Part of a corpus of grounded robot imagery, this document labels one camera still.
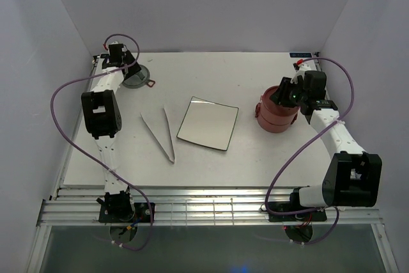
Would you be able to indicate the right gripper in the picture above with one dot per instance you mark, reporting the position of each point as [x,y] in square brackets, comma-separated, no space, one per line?
[280,95]

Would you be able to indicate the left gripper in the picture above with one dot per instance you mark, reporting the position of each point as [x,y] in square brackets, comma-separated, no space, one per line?
[135,68]

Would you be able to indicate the dark red lid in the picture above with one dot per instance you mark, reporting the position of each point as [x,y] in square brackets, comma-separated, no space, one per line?
[268,108]

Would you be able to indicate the pink bowl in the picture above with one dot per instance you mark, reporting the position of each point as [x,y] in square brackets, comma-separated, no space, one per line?
[274,127]
[290,112]

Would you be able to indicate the white square plate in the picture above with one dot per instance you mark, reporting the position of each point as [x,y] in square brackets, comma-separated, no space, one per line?
[208,124]

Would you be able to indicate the metal tongs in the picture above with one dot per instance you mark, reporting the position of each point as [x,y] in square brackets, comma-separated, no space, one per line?
[163,139]

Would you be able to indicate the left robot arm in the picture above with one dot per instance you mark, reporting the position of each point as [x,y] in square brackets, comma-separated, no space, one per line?
[103,121]

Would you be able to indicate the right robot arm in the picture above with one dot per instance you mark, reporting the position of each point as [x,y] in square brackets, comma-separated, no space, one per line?
[353,176]

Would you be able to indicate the grey lunch box lid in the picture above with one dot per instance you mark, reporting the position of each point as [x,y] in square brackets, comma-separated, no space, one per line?
[140,79]

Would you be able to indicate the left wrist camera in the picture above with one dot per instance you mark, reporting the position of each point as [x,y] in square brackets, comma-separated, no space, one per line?
[107,44]

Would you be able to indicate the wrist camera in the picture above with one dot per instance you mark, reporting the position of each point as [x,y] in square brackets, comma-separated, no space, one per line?
[301,68]
[107,44]

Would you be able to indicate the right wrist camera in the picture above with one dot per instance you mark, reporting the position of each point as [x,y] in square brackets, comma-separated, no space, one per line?
[301,68]

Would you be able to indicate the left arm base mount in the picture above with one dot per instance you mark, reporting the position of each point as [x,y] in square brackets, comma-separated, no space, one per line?
[115,208]

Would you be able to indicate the aluminium frame rail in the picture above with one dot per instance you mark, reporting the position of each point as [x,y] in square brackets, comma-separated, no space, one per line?
[173,207]

